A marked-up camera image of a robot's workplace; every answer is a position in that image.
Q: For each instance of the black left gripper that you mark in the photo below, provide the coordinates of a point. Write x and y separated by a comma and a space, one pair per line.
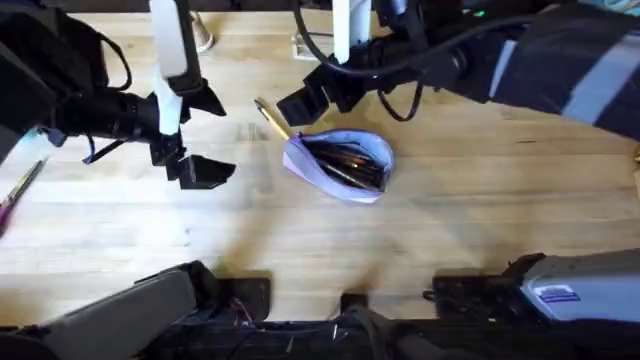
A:
110, 116

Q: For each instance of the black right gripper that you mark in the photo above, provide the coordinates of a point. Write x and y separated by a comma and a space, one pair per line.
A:
400, 67

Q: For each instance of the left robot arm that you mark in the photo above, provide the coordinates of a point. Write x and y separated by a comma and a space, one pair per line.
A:
40, 55

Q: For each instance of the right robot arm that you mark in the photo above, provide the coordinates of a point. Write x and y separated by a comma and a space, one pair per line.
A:
550, 60

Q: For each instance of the purple zip bag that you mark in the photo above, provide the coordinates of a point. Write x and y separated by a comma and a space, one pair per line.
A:
340, 165

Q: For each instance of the gold pen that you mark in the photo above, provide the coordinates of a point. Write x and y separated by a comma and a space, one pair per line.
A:
272, 120

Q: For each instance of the right wrist upright plate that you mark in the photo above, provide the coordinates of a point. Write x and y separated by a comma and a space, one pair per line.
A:
350, 25

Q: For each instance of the wrist upright plate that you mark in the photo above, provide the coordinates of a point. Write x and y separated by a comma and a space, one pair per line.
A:
167, 45
350, 25

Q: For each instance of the left wrist upright plate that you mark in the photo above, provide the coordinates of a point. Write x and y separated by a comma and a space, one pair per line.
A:
167, 45

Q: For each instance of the dark pen with magenta grip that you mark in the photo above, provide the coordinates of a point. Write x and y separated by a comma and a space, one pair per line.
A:
22, 186

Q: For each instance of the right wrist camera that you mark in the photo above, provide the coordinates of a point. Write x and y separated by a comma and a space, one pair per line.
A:
400, 15

